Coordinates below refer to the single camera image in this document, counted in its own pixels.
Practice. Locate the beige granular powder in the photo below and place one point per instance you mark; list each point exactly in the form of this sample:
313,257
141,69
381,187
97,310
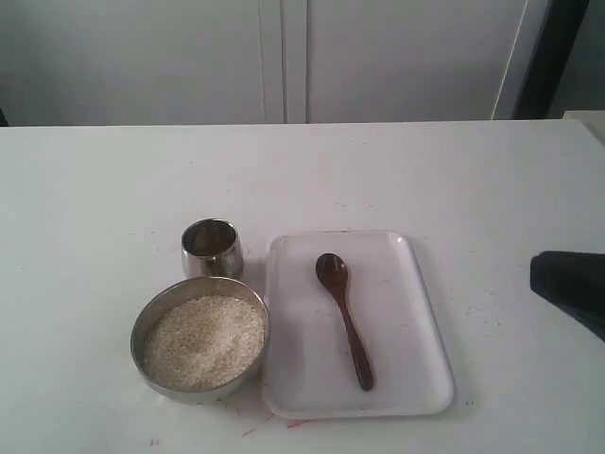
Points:
204,343

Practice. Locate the white plastic tray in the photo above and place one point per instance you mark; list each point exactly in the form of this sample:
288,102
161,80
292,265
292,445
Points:
309,372

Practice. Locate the steel bowl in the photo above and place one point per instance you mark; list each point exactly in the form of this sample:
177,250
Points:
175,295

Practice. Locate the white cabinet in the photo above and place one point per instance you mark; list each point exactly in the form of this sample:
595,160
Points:
251,62

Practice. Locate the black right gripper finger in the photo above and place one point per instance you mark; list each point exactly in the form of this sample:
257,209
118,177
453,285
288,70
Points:
572,282

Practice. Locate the dark vertical post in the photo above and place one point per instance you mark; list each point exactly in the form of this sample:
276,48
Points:
548,60

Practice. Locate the brown wooden spoon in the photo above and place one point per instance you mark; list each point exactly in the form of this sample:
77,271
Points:
332,273

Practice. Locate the small steel cup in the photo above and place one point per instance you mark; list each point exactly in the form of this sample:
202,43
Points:
211,247

